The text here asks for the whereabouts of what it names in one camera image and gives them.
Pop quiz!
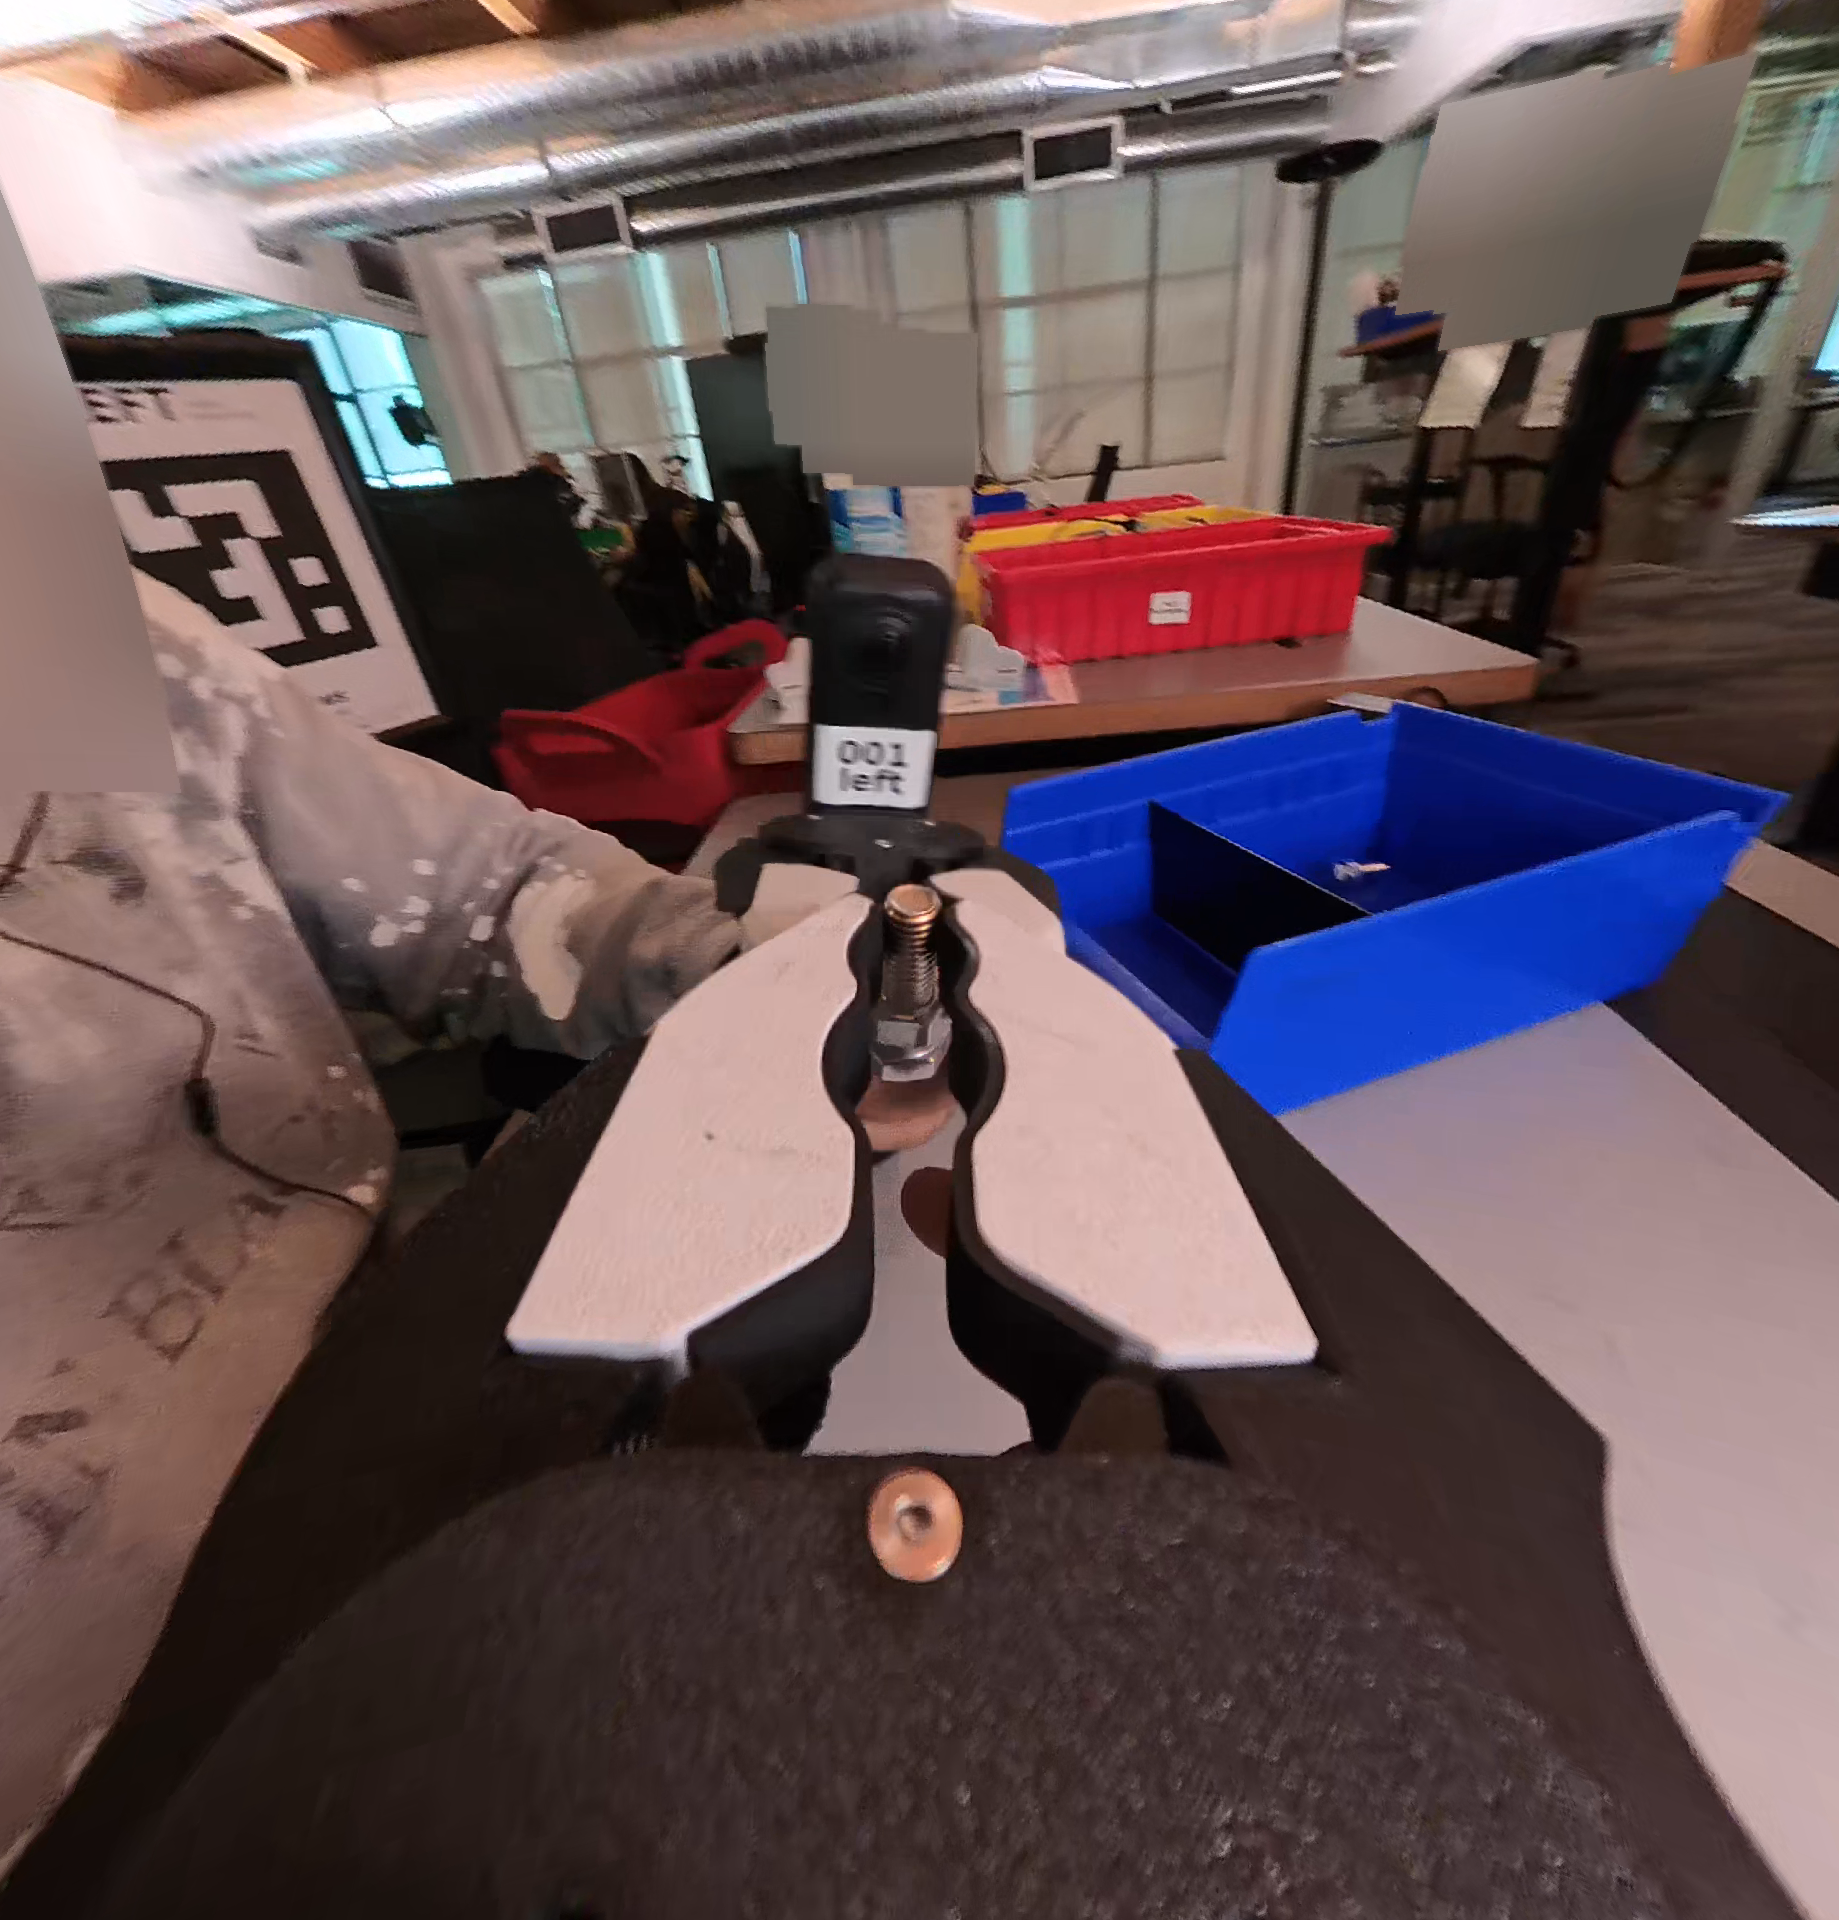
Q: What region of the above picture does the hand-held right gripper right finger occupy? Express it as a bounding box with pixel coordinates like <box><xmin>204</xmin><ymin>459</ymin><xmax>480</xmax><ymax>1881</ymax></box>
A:
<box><xmin>938</xmin><ymin>904</ymin><xmax>1319</xmax><ymax>1453</ymax></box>

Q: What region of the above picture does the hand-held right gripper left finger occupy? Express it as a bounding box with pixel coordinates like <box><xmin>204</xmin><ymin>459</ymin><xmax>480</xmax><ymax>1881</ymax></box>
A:
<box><xmin>504</xmin><ymin>891</ymin><xmax>880</xmax><ymax>1448</ymax></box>

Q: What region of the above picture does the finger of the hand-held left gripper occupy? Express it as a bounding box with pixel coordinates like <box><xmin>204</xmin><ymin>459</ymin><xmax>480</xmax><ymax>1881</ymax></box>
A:
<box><xmin>738</xmin><ymin>864</ymin><xmax>869</xmax><ymax>961</ymax></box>
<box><xmin>941</xmin><ymin>860</ymin><xmax>1069</xmax><ymax>973</ymax></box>

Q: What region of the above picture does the blue plastic bin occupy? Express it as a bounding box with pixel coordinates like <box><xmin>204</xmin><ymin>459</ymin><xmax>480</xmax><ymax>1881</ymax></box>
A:
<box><xmin>1000</xmin><ymin>703</ymin><xmax>1792</xmax><ymax>1114</ymax></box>

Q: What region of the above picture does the person's left forearm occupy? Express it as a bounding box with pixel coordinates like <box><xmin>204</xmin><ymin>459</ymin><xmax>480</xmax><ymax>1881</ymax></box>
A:
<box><xmin>245</xmin><ymin>704</ymin><xmax>750</xmax><ymax>1065</ymax></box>

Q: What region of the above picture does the person's left hand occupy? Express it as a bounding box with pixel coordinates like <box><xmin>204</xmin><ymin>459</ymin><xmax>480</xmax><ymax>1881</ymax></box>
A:
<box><xmin>855</xmin><ymin>1082</ymin><xmax>954</xmax><ymax>1157</ymax></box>

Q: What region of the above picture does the small white blue object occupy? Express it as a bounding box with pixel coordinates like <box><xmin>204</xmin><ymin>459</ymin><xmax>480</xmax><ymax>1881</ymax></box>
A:
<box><xmin>941</xmin><ymin>618</ymin><xmax>1044</xmax><ymax>708</ymax></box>

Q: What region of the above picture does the white box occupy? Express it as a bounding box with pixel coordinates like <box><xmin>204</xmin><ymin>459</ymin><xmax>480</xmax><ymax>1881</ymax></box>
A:
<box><xmin>895</xmin><ymin>481</ymin><xmax>973</xmax><ymax>578</ymax></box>

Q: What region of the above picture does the black bin divider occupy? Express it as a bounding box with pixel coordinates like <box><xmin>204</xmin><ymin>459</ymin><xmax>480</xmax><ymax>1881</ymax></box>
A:
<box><xmin>1151</xmin><ymin>801</ymin><xmax>1371</xmax><ymax>975</ymax></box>

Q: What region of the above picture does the black partition panel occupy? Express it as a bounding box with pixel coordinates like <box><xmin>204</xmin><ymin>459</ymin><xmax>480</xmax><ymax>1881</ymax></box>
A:
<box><xmin>363</xmin><ymin>471</ymin><xmax>621</xmax><ymax>751</ymax></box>

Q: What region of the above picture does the black framed marker board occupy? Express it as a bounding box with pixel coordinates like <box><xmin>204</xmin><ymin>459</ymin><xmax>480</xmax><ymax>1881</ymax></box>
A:
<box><xmin>59</xmin><ymin>332</ymin><xmax>444</xmax><ymax>739</ymax></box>

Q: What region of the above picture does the black floor lamp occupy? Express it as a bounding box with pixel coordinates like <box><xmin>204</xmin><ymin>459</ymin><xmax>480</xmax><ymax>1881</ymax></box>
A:
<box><xmin>1274</xmin><ymin>138</ymin><xmax>1389</xmax><ymax>518</ymax></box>

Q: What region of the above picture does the red handled basket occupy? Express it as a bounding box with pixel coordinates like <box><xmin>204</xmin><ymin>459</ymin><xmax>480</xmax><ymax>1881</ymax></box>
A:
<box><xmin>492</xmin><ymin>618</ymin><xmax>789</xmax><ymax>828</ymax></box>

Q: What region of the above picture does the black thin cable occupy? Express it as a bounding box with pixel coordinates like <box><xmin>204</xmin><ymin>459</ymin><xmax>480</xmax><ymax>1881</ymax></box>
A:
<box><xmin>0</xmin><ymin>793</ymin><xmax>358</xmax><ymax>1209</ymax></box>

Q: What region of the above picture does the silver air duct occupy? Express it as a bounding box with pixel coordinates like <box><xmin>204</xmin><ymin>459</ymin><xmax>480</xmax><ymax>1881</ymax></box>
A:
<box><xmin>138</xmin><ymin>0</ymin><xmax>1437</xmax><ymax>257</ymax></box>

